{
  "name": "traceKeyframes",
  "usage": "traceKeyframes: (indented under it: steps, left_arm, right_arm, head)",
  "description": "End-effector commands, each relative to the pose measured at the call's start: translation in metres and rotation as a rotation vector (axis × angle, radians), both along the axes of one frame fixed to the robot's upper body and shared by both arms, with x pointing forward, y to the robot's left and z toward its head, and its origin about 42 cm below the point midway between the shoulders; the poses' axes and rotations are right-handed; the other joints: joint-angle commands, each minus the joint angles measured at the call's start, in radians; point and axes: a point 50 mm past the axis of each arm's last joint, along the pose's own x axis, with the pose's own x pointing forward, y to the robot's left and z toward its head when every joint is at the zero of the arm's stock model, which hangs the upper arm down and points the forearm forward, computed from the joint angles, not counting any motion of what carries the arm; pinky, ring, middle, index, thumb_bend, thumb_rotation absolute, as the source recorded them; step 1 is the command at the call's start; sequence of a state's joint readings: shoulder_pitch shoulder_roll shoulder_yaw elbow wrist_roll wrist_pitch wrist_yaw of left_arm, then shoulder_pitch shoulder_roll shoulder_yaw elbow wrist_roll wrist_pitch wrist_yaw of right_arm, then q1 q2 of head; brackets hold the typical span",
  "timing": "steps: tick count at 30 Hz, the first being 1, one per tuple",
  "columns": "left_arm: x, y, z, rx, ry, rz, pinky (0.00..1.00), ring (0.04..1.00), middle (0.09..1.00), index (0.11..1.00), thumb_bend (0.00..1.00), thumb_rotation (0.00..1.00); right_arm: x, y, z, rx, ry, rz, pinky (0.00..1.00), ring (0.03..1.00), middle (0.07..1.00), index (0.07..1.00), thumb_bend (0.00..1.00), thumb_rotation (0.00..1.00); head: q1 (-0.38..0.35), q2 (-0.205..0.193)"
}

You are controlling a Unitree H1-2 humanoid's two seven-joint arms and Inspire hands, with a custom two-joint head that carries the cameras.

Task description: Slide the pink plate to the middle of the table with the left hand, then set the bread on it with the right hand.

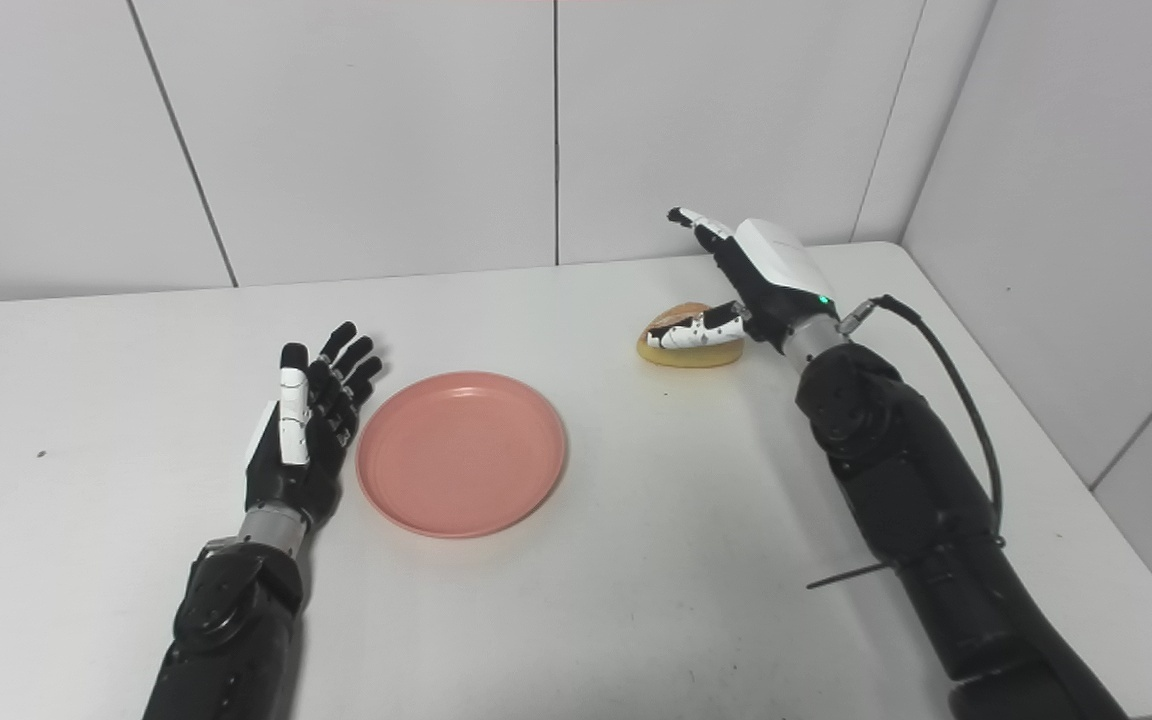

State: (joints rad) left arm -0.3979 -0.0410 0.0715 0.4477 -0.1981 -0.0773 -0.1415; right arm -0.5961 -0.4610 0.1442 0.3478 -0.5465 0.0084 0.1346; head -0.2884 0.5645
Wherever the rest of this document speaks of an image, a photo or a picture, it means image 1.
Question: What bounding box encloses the black cable tie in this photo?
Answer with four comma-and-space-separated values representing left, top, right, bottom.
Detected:
806, 562, 899, 591

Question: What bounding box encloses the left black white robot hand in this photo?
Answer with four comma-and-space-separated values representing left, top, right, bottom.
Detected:
244, 321, 385, 532

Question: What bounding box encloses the pink plate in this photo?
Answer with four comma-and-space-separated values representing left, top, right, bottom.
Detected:
355, 371, 568, 540

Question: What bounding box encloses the bread roll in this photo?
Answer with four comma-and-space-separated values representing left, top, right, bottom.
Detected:
636, 302, 746, 369

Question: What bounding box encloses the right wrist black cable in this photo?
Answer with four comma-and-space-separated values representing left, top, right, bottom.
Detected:
836, 294, 1005, 549

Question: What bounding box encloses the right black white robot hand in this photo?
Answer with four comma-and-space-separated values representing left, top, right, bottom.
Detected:
646, 206, 842, 356

